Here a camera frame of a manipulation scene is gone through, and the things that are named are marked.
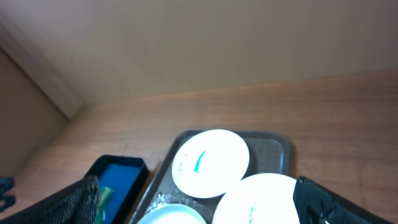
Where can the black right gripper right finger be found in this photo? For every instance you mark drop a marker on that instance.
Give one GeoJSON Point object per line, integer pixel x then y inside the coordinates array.
{"type": "Point", "coordinates": [316, 204]}

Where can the green sponge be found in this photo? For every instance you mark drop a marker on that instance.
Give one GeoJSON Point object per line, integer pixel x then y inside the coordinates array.
{"type": "Point", "coordinates": [106, 194]}

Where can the blue water-filled tray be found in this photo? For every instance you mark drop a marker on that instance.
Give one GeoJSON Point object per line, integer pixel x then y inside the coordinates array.
{"type": "Point", "coordinates": [126, 176]}

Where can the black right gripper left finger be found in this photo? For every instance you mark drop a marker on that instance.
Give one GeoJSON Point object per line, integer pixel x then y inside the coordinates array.
{"type": "Point", "coordinates": [75, 204]}

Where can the white plate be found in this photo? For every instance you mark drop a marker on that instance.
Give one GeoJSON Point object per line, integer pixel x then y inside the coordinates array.
{"type": "Point", "coordinates": [262, 198]}
{"type": "Point", "coordinates": [210, 163]}
{"type": "Point", "coordinates": [173, 214]}

